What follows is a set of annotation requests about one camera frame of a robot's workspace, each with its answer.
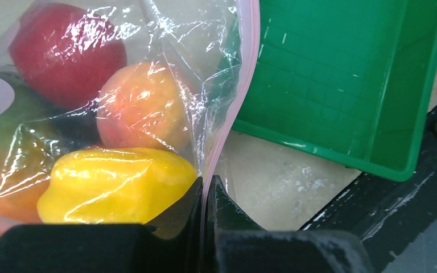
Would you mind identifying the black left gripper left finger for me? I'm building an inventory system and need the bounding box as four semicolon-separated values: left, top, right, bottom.
0;178;203;272

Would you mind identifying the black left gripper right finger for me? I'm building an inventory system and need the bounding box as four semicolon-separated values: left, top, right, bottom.
203;175;373;272

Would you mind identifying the yellow toy bell pepper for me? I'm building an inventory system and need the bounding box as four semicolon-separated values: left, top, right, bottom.
37;148;197;224

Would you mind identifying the toy peach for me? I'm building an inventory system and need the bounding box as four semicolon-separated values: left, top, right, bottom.
96;61;191;152

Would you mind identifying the purple toy eggplant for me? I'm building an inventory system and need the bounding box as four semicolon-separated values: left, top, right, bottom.
51;108;101;149

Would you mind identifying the clear zip top bag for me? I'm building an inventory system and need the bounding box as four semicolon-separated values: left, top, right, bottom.
0;1;260;238

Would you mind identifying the green toy mango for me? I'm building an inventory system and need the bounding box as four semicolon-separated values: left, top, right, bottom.
0;74;63;179

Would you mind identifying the red toy tomato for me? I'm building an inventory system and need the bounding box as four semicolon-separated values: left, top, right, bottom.
9;3;127;110

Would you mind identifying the green plastic tray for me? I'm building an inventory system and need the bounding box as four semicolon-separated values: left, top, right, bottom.
233;0;437;182

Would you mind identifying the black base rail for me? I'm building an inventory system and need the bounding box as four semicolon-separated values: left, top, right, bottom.
302;106;437;272

